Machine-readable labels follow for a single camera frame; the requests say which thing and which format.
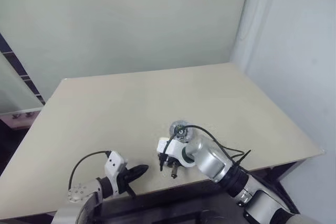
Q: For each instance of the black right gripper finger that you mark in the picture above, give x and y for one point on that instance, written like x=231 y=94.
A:
x=161 y=162

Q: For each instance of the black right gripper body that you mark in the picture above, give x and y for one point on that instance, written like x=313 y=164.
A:
x=170 y=161

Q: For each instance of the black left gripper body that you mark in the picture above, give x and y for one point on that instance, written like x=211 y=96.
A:
x=124 y=179

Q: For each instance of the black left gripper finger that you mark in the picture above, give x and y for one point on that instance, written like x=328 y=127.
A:
x=139 y=175
x=140 y=168

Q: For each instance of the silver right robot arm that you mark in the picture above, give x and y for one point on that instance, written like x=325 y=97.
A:
x=210 y=161

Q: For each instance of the small clear round object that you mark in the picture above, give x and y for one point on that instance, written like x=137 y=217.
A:
x=188 y=134

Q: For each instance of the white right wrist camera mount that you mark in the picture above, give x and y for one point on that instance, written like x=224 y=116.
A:
x=173 y=148

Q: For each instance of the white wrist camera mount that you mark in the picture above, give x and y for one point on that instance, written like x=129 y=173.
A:
x=114 y=163
x=173 y=148

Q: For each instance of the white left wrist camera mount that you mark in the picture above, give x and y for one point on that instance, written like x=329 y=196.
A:
x=114 y=163

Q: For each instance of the dark table frame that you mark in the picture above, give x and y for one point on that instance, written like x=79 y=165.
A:
x=284 y=182

